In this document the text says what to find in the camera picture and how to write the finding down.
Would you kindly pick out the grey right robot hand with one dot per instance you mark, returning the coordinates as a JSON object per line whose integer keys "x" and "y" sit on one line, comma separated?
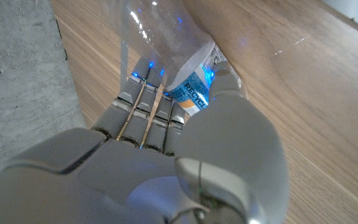
{"x": 129, "y": 180}

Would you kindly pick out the clear plastic water bottle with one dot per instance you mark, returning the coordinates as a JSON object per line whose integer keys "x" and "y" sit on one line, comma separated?
{"x": 166, "y": 31}

